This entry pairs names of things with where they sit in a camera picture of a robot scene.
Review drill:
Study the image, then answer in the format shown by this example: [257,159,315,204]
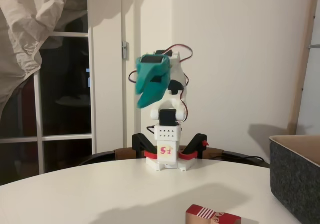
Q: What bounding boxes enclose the red striped wooden block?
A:
[185,204,243,224]

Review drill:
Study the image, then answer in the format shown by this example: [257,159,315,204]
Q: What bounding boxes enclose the dark grey felt box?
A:
[269,135,320,224]

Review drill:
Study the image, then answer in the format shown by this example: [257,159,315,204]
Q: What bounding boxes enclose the metal door hinge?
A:
[121,40,130,61]

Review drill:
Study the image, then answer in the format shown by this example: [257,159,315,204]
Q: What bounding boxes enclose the white glazed door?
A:
[0,0,123,187]

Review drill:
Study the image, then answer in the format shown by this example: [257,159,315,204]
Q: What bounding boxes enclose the black clamp with red lever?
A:
[177,133,210,162]

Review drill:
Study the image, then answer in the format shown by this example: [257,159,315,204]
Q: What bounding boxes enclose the dark wooden chair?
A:
[79,145,271,170]

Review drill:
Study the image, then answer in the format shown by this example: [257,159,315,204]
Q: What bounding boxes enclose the beige crumpled curtain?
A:
[0,0,88,121]

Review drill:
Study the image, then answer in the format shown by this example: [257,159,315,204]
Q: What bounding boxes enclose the grey board panel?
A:
[296,0,320,136]

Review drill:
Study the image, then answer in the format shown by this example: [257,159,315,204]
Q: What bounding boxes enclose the red black servo wire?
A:
[128,43,195,125]

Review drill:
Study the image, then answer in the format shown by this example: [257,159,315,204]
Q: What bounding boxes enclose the black power cable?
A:
[208,153,266,164]

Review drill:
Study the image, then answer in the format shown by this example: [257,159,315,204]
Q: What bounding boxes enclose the light wooden post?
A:
[287,0,320,136]

